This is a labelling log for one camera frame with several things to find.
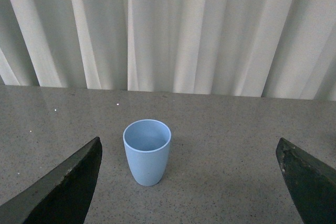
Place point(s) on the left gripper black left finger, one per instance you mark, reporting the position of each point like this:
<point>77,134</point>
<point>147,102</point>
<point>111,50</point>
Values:
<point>63,195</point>

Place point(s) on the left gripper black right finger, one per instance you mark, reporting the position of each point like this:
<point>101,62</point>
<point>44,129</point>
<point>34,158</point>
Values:
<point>311,183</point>

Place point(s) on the blue plastic cup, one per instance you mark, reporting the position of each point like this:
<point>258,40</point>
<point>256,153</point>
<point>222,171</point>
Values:
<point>147,148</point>

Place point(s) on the white pleated curtain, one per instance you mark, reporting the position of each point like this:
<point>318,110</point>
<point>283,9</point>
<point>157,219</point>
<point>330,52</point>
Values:
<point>256,48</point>

